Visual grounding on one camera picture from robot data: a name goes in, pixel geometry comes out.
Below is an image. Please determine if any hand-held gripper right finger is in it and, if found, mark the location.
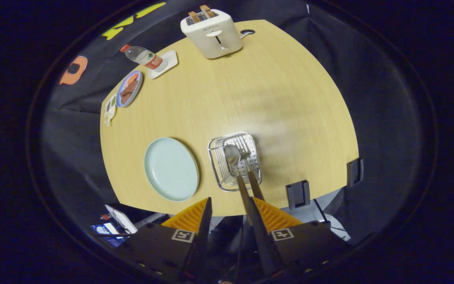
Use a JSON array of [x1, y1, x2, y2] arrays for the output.
[[247, 196, 350, 277]]

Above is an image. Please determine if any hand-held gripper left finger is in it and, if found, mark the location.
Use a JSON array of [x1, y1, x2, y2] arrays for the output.
[[121, 197, 213, 284]]

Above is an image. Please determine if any metal fork wooden handle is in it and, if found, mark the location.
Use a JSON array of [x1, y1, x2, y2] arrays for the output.
[[236, 135, 266, 202]]

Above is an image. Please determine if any metal spoon wooden handle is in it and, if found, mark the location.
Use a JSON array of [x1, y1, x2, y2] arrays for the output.
[[223, 144, 253, 226]]

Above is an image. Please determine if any white board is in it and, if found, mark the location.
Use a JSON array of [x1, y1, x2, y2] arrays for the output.
[[105, 204, 138, 234]]

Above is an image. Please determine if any black table clamp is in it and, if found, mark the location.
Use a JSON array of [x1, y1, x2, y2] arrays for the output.
[[347, 158, 365, 187], [285, 180, 311, 210]]

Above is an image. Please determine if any lit screen device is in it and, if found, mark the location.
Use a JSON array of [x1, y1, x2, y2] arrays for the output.
[[91, 223, 128, 247]]

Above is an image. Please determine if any pale green plate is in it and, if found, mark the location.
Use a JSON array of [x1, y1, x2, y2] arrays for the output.
[[143, 137, 200, 202]]

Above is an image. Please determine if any square metal drain basket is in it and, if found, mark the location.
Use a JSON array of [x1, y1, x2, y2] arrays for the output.
[[207, 131, 263, 192]]

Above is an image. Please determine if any white divided sauce dish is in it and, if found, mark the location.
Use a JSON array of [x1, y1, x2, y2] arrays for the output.
[[104, 94, 117, 127]]

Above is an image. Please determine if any blue plate with food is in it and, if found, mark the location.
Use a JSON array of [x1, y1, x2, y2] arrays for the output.
[[115, 70, 143, 108]]

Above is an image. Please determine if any black backdrop cloth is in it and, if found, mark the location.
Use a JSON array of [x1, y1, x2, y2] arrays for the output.
[[40, 0, 436, 253]]

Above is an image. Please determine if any white square coaster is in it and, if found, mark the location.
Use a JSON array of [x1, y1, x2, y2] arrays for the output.
[[148, 50, 179, 79]]

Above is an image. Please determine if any clear water bottle red label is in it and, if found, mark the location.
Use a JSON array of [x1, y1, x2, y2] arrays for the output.
[[120, 44, 168, 73]]

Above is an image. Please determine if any white toaster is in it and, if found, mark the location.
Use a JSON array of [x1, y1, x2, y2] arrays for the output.
[[180, 9, 243, 60]]

